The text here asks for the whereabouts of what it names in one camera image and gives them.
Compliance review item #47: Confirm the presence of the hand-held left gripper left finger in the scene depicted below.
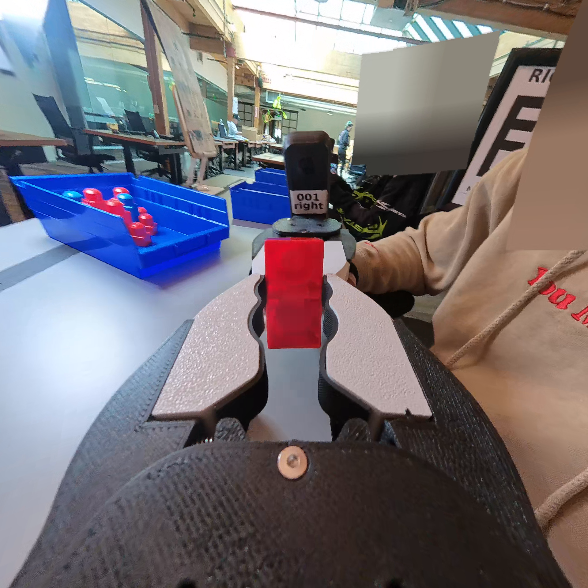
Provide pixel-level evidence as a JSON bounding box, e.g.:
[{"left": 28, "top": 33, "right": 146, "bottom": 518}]
[{"left": 151, "top": 274, "right": 268, "bottom": 442}]

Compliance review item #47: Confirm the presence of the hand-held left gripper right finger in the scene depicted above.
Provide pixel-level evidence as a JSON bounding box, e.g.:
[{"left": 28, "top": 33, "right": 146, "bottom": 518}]
[{"left": 319, "top": 274, "right": 434, "bottom": 442}]

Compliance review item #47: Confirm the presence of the red mega block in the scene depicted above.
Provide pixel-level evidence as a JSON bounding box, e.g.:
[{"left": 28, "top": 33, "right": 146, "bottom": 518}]
[{"left": 264, "top": 237, "right": 325, "bottom": 350}]

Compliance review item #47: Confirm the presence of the blue plastic bin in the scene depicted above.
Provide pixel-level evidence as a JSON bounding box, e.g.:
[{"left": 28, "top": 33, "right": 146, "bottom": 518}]
[
  {"left": 254, "top": 167, "right": 290, "bottom": 187},
  {"left": 229, "top": 181, "right": 293, "bottom": 226},
  {"left": 9, "top": 172, "right": 231, "bottom": 281}
]

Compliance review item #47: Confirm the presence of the heap of joined mega blocks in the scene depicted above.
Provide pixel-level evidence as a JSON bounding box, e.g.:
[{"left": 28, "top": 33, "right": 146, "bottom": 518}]
[{"left": 62, "top": 186, "right": 160, "bottom": 248}]

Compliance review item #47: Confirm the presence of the black garment green print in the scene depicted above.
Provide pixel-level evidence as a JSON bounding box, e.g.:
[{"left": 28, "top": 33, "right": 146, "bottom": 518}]
[{"left": 328, "top": 172, "right": 438, "bottom": 242}]

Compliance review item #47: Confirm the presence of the wooden easel board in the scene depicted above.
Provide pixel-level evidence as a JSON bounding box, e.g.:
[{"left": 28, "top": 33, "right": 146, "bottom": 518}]
[{"left": 144, "top": 0, "right": 220, "bottom": 192}]

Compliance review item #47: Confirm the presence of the wooden desk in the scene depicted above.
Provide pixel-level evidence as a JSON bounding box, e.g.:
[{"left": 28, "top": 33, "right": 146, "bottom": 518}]
[{"left": 83, "top": 128, "right": 187, "bottom": 185}]

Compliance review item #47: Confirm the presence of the framed black white sign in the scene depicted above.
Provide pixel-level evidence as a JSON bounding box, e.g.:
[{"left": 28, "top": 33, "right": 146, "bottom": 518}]
[{"left": 452, "top": 48, "right": 567, "bottom": 208}]

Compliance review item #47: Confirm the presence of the black office chair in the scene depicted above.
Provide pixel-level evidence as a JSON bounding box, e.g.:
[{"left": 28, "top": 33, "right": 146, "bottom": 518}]
[{"left": 34, "top": 94, "right": 116, "bottom": 174}]

